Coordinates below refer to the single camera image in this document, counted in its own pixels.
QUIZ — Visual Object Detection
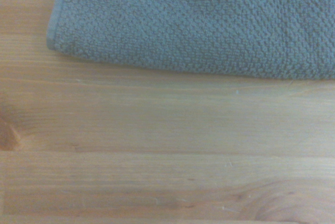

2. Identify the teal terry cloth towel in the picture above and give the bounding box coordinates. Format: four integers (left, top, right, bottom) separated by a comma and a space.
46, 0, 335, 81

